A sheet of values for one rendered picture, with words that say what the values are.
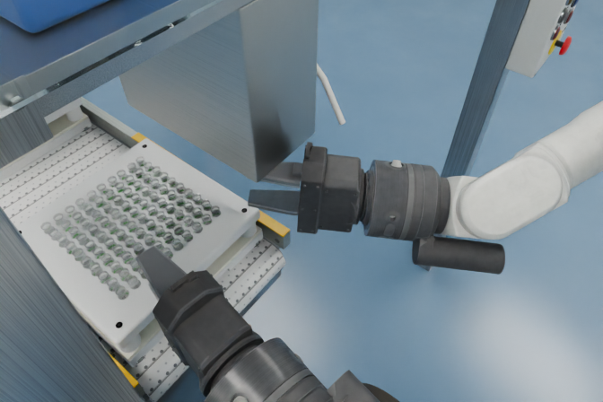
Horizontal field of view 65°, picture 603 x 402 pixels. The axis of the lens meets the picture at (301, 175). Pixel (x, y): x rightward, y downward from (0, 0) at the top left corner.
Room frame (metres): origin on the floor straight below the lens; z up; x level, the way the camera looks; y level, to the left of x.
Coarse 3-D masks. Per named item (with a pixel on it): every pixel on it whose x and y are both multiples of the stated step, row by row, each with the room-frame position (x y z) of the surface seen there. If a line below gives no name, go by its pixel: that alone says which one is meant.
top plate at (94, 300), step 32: (128, 160) 0.51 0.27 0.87; (160, 160) 0.51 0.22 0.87; (96, 192) 0.45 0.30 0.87; (224, 192) 0.45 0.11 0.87; (32, 224) 0.39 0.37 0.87; (96, 224) 0.39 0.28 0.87; (160, 224) 0.39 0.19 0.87; (224, 224) 0.39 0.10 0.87; (64, 256) 0.34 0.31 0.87; (192, 256) 0.34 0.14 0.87; (64, 288) 0.29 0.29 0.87; (96, 288) 0.29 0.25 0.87; (128, 288) 0.29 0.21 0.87; (96, 320) 0.25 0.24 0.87; (128, 320) 0.25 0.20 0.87
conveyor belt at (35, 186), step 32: (96, 128) 0.67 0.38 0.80; (64, 160) 0.58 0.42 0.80; (96, 160) 0.58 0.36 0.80; (0, 192) 0.51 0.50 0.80; (32, 192) 0.51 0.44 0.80; (64, 192) 0.51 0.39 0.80; (256, 256) 0.39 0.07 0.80; (224, 288) 0.33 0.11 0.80; (256, 288) 0.34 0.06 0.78; (160, 352) 0.24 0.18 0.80; (160, 384) 0.21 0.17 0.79
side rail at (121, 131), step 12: (84, 108) 0.69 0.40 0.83; (96, 108) 0.68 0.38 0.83; (96, 120) 0.67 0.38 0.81; (108, 120) 0.65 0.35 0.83; (120, 132) 0.62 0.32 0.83; (132, 132) 0.62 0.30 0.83; (132, 144) 0.61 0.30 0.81; (264, 228) 0.42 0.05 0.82; (276, 240) 0.40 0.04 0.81; (288, 240) 0.40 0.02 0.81
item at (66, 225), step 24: (120, 192) 0.45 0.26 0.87; (144, 192) 0.44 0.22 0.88; (168, 192) 0.44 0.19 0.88; (72, 216) 0.39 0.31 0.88; (96, 216) 0.39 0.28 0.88; (120, 216) 0.40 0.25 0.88; (144, 216) 0.40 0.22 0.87; (120, 240) 0.36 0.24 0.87; (144, 240) 0.35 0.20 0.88; (168, 240) 0.36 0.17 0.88; (120, 264) 0.32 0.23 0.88
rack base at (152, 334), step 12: (240, 240) 0.39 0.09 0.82; (252, 240) 0.40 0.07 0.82; (228, 252) 0.37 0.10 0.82; (240, 252) 0.38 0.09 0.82; (216, 264) 0.36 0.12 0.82; (228, 264) 0.36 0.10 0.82; (216, 276) 0.34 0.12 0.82; (156, 324) 0.27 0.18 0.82; (144, 336) 0.25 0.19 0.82; (156, 336) 0.26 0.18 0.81; (144, 348) 0.24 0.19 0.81; (132, 360) 0.23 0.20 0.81
